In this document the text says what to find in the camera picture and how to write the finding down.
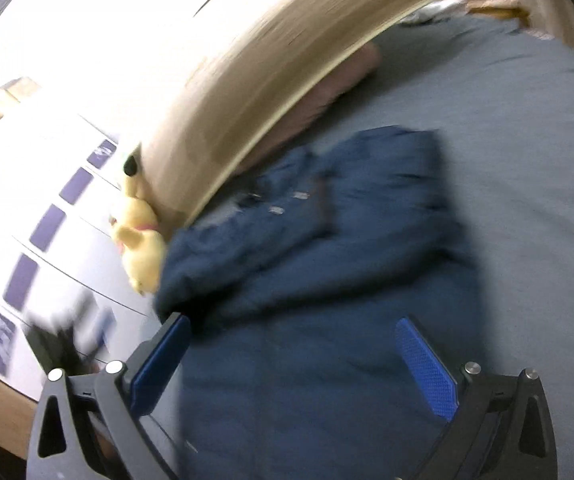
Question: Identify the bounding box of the navy quilted puffer jacket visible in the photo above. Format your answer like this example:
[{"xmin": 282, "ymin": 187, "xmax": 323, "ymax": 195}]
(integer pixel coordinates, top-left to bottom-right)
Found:
[{"xmin": 154, "ymin": 127, "xmax": 483, "ymax": 479}]

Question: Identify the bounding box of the yellow plush toy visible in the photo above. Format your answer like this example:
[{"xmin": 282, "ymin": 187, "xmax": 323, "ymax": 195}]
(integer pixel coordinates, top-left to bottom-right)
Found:
[{"xmin": 109, "ymin": 148, "xmax": 166, "ymax": 296}]

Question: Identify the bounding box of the white wardrobe with purple tiles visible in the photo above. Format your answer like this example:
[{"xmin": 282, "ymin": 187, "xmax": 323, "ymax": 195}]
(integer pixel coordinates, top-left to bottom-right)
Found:
[{"xmin": 0, "ymin": 77, "xmax": 169, "ymax": 403}]

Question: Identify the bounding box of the wooden bed headboard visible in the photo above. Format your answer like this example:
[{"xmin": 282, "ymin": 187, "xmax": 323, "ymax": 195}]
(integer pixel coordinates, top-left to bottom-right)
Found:
[{"xmin": 138, "ymin": 0, "xmax": 449, "ymax": 241}]

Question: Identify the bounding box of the grey bed cover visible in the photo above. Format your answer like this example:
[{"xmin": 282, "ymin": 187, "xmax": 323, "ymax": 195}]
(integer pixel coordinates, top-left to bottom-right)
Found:
[{"xmin": 130, "ymin": 13, "xmax": 574, "ymax": 480}]

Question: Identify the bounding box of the pink pillow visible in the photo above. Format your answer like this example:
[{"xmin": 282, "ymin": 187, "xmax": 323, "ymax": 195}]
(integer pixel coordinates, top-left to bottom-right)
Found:
[{"xmin": 234, "ymin": 42, "xmax": 381, "ymax": 176}]

